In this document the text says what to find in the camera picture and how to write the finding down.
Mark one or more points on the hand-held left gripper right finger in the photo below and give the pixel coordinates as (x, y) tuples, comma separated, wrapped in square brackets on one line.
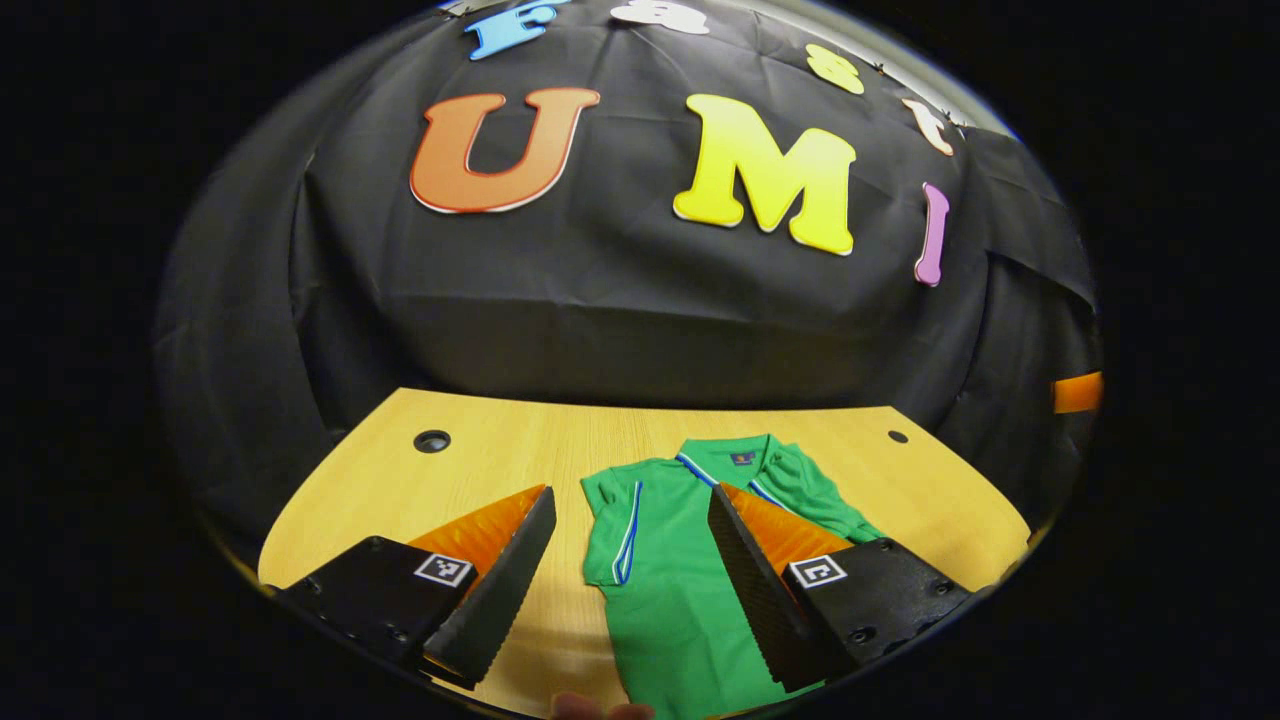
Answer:
[(760, 595)]

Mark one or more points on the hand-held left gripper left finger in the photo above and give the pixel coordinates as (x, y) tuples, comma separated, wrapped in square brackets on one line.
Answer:
[(500, 595)]

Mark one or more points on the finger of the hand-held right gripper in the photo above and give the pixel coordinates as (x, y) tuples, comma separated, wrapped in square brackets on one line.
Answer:
[(1078, 393)]

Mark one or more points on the green T-shirt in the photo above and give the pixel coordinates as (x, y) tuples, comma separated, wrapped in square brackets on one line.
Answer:
[(660, 560)]

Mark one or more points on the black backdrop cloth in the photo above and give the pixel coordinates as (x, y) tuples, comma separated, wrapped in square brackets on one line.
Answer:
[(620, 280)]

